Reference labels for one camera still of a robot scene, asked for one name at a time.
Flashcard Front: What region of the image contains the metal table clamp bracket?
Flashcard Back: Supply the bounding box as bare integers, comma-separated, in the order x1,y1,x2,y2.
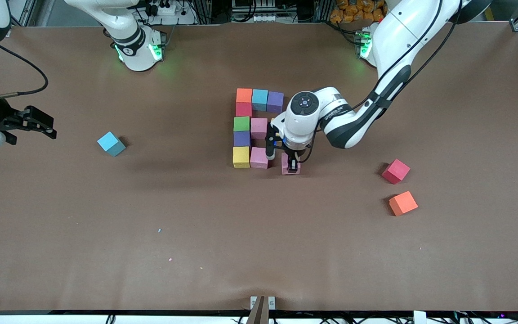
250,296,276,324

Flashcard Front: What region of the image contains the sky blue foam cube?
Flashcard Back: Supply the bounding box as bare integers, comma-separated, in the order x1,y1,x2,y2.
97,131,126,157

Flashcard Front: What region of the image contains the teal foam cube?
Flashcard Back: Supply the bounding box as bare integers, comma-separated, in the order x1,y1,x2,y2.
252,89,269,112

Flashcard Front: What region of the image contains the pile of orange balls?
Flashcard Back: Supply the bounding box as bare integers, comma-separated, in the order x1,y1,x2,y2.
330,0,388,24

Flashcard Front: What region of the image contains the yellow foam cube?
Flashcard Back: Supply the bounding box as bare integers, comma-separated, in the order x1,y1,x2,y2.
269,118,285,144
232,146,251,169

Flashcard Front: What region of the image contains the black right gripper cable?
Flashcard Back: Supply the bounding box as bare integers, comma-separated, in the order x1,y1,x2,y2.
0,43,49,101

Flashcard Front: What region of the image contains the pink foam cube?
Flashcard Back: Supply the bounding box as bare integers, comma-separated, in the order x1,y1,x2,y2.
250,147,269,170
250,118,268,140
281,152,302,176

